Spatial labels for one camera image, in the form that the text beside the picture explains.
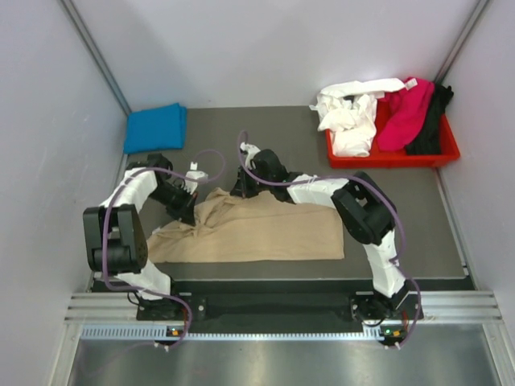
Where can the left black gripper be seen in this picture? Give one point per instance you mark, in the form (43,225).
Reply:
(185,211)

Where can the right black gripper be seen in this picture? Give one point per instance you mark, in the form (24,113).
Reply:
(242,189)

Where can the beige t shirt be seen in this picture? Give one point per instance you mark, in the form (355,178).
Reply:
(230,229)

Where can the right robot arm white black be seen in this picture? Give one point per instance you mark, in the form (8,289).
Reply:
(369,217)

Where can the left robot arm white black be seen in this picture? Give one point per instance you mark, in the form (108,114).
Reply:
(115,241)

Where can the folded blue t shirt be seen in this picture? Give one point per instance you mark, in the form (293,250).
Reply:
(162,128)

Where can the white t shirt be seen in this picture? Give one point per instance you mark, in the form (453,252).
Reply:
(348,112)

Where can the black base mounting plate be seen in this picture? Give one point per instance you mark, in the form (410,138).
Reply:
(270,306)

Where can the pink t shirt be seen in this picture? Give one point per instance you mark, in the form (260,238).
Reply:
(408,108)

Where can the black t shirt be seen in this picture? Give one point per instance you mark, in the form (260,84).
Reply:
(427,141)

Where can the red plastic bin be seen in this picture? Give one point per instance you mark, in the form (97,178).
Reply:
(400,159)

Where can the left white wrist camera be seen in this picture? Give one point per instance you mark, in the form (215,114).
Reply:
(194,177)

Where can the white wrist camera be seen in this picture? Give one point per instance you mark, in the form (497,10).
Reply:
(248,152)
(194,177)

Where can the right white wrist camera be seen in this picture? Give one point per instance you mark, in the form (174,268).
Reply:
(248,152)

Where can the aluminium frame rail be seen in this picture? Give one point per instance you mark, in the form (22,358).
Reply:
(441,307)

